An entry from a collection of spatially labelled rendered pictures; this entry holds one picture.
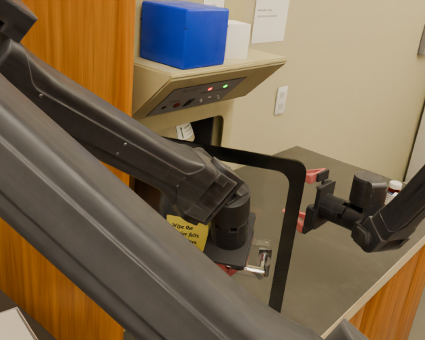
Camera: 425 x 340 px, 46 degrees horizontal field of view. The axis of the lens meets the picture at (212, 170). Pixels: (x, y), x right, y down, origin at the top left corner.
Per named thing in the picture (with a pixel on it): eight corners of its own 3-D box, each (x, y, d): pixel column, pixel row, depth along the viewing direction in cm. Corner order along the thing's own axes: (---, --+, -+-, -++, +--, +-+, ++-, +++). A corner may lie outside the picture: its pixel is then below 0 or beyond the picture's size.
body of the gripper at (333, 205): (328, 177, 112) (359, 189, 107) (320, 218, 116) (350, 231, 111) (314, 185, 107) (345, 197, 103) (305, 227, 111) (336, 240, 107)
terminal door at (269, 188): (121, 319, 101) (128, 130, 85) (272, 356, 96) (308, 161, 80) (120, 322, 100) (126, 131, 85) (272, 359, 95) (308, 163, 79)
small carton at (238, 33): (208, 53, 92) (212, 19, 90) (231, 52, 95) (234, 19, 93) (224, 59, 89) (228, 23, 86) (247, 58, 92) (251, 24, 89)
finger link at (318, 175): (299, 158, 116) (335, 171, 110) (294, 186, 118) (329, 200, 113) (282, 164, 111) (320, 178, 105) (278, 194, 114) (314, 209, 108)
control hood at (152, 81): (117, 118, 84) (118, 58, 80) (236, 93, 108) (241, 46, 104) (165, 138, 78) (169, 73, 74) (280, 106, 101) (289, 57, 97)
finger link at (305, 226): (294, 185, 118) (330, 200, 113) (289, 213, 121) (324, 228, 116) (278, 193, 113) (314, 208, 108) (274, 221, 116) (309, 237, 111)
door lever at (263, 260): (217, 256, 90) (218, 243, 89) (270, 267, 88) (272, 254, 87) (210, 272, 85) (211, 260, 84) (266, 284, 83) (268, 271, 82)
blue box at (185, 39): (138, 57, 82) (141, 0, 79) (181, 53, 90) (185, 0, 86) (183, 70, 77) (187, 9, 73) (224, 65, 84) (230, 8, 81)
